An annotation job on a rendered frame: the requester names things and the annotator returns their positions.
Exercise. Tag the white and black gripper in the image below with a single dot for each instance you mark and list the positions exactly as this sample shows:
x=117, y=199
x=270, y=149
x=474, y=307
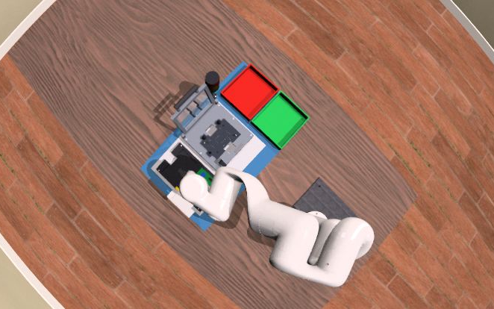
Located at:
x=184, y=173

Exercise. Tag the green square bin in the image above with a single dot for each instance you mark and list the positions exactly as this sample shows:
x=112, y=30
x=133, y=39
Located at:
x=280, y=120

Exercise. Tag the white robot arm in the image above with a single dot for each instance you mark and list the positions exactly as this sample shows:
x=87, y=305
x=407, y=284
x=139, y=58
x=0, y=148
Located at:
x=335, y=243

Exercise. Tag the green circuit board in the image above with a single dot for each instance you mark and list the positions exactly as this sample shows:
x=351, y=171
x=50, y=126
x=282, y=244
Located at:
x=205, y=175

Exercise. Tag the red bin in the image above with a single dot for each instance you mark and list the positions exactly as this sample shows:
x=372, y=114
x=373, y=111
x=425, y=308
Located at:
x=249, y=92

